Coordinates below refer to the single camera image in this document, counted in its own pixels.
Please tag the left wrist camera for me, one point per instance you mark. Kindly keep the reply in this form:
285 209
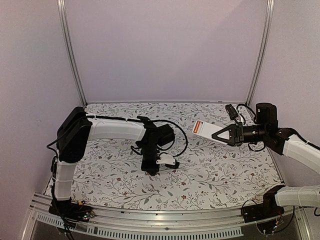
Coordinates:
168 160

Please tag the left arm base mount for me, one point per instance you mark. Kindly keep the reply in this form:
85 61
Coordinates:
71 211

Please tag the floral patterned table mat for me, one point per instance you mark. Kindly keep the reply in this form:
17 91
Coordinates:
210 175

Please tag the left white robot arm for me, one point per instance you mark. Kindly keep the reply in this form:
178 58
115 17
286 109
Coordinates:
79 128

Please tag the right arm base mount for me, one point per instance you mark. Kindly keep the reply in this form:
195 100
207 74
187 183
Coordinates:
251 211

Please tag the white remote control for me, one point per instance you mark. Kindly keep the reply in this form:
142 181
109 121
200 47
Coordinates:
207 129

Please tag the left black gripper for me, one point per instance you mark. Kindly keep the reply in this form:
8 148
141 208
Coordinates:
151 170

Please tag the aluminium frame post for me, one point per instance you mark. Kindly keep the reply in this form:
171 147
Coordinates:
270 4
61 6

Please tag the orange battery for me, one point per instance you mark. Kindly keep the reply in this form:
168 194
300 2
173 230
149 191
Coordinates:
196 127

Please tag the right aluminium frame post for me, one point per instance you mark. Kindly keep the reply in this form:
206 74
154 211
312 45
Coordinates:
270 4

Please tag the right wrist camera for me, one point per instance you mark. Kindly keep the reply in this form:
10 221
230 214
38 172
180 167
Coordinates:
231 111

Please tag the front aluminium rail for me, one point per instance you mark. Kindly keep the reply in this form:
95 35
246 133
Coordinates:
111 223

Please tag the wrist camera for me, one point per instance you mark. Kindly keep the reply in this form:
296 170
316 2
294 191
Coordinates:
231 111
168 160

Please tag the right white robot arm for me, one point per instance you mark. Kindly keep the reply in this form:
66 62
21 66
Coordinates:
284 141

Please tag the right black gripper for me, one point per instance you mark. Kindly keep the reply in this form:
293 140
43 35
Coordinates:
237 134

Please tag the left aluminium frame post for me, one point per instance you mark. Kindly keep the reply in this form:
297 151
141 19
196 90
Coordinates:
61 6

